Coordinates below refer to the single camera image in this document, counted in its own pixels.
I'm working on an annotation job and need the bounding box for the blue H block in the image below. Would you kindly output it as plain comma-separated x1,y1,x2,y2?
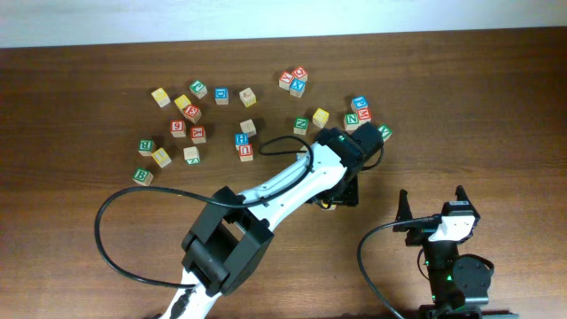
234,133,249,150

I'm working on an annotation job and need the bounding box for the plain block yellow side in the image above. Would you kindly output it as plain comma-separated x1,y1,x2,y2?
239,88,257,107

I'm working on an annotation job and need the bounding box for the green P block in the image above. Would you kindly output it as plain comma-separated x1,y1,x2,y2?
189,80,208,99

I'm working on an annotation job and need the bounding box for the plain 8 block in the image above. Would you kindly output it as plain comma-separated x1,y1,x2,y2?
183,146,200,165

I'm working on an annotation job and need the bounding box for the plain block blue side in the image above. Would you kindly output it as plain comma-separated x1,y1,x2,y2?
296,146,308,160

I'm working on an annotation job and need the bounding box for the red 6 block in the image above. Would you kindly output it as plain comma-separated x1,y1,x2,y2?
170,120,187,138

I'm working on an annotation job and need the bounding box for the green B block lower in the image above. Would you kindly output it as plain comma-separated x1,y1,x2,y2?
132,168,153,186

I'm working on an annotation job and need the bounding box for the red y block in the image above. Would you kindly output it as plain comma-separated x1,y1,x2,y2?
278,71,294,90
190,126,206,144

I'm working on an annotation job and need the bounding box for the red E block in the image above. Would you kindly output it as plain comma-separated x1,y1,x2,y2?
183,105,202,124

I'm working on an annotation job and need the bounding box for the green N block centre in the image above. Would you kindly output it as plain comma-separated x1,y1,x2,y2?
293,117,309,136

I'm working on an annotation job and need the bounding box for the green b block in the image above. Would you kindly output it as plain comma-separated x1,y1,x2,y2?
132,168,153,186
138,139,156,156

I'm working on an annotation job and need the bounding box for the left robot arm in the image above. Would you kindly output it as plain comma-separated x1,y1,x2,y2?
164,122,384,318

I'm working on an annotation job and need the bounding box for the green V block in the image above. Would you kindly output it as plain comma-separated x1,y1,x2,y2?
377,125,392,142

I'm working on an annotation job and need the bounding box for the green n block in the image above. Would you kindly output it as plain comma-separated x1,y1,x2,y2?
293,117,309,136
344,113,361,131

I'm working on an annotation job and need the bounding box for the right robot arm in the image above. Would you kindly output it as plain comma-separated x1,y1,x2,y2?
393,185,519,318

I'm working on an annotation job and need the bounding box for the red Q block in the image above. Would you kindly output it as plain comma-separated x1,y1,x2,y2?
291,66,308,82

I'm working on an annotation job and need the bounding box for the yellow 1 block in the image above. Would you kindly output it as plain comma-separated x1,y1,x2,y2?
151,148,172,168

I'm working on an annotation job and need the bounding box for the red U block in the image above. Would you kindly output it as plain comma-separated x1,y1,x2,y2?
238,144,253,162

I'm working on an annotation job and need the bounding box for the plain picture block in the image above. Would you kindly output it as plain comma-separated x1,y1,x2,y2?
240,119,257,137

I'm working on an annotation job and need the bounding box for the yellow block behind E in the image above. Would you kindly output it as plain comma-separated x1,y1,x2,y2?
175,95,191,112

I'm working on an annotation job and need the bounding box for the blue P block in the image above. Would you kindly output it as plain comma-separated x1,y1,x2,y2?
351,96,369,113

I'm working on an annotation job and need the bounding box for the green N block right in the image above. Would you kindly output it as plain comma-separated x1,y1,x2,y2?
344,113,361,131

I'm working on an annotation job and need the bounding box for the red M block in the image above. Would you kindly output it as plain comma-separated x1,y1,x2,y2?
356,107,372,125

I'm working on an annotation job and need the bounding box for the blue D block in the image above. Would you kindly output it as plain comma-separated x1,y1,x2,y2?
214,87,229,105

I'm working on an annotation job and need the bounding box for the green B block upper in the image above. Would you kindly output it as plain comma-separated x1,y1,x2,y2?
138,139,156,156

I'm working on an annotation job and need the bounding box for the red Y block top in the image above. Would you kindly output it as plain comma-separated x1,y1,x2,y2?
278,71,294,90

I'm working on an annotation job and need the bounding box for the blue X block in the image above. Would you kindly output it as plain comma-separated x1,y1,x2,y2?
289,79,306,97

